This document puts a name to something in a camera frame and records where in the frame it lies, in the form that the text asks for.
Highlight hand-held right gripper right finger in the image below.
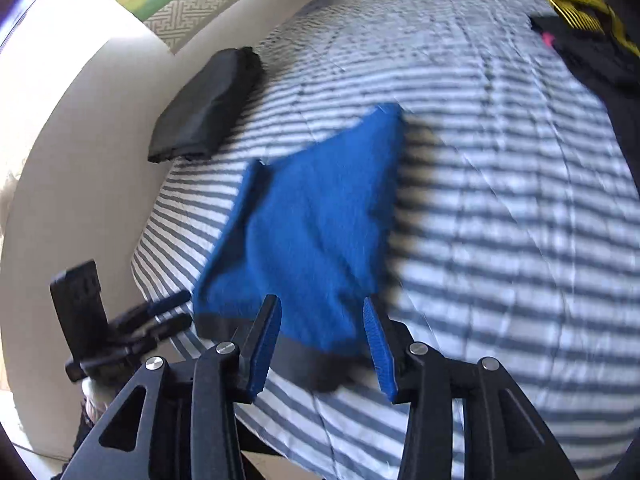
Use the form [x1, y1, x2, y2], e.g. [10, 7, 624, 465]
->
[362, 296, 571, 480]

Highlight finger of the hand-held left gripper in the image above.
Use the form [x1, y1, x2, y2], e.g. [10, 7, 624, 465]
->
[142, 290, 193, 319]
[147, 312, 194, 342]

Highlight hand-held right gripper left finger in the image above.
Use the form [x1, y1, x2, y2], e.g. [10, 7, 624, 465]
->
[75, 294, 283, 480]

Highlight blue striped shorts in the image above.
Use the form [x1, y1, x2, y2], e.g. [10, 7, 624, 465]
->
[192, 102, 408, 394]

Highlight folded black garment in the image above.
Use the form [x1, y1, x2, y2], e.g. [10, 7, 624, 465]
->
[147, 46, 266, 164]

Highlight blue white striped bed quilt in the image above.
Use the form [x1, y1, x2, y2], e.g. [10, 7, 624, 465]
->
[131, 0, 640, 480]

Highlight black garment with yellow pattern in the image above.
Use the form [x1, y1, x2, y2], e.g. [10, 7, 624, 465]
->
[529, 0, 640, 131]

